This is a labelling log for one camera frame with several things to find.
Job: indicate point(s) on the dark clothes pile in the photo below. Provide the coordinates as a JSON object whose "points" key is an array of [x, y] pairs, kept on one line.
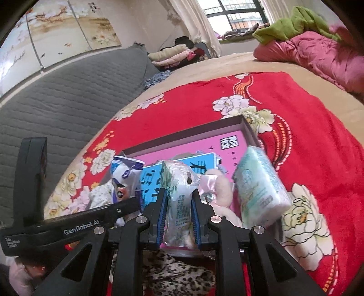
{"points": [[196, 48]]}

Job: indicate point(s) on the pink plush toy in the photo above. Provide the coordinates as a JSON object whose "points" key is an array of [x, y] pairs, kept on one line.
{"points": [[221, 187]]}

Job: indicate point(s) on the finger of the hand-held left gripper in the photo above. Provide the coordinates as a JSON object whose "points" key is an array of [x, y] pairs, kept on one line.
{"points": [[30, 176], [125, 206]]}

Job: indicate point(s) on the person's left forearm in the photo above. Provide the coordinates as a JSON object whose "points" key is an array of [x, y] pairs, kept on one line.
{"points": [[21, 276]]}

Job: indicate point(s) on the beige bed sheet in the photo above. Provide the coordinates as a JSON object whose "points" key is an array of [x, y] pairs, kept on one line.
{"points": [[216, 65]]}

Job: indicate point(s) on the green floral tissue pack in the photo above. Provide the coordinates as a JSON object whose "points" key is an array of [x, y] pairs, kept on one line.
{"points": [[179, 199]]}

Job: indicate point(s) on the leopard print cloth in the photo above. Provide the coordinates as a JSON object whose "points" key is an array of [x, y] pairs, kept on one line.
{"points": [[176, 273]]}

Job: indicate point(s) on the clothes on windowsill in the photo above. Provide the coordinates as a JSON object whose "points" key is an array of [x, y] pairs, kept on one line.
{"points": [[241, 32]]}

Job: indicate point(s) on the red floral blanket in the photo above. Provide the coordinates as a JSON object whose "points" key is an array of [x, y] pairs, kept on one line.
{"points": [[307, 142]]}

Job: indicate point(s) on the stack of folded clothes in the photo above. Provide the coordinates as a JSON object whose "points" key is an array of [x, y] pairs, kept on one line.
{"points": [[167, 55]]}

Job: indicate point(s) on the barred window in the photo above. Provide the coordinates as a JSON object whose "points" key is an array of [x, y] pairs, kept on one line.
{"points": [[239, 14]]}

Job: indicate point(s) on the white green tissue pack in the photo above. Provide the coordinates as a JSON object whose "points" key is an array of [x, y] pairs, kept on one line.
{"points": [[256, 185]]}

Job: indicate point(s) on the grey white floral cloth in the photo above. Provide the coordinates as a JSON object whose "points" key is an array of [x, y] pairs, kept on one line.
{"points": [[102, 193]]}

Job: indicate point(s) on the blue patterned cloth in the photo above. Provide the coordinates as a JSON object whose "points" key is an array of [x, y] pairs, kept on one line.
{"points": [[156, 79]]}

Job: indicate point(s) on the white curtain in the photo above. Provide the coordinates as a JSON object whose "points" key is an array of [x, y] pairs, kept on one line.
{"points": [[271, 10], [193, 22]]}

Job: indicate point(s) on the floral wall painting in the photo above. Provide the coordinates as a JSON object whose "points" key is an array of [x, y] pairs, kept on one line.
{"points": [[62, 28]]}

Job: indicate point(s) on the brown cardboard box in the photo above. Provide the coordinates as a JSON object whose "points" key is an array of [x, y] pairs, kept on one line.
{"points": [[199, 128]]}

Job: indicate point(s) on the blue white plastic packet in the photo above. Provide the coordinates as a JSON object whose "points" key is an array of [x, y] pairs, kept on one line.
{"points": [[125, 173]]}

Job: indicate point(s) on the green blanket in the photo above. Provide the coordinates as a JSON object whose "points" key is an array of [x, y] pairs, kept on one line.
{"points": [[290, 25]]}

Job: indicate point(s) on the pink quilt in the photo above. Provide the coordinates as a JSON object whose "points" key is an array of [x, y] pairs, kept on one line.
{"points": [[312, 54]]}

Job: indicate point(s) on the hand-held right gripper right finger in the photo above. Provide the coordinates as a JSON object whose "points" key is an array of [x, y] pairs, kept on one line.
{"points": [[196, 219]]}

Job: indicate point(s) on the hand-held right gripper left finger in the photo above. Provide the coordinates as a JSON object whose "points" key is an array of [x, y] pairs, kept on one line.
{"points": [[161, 216]]}

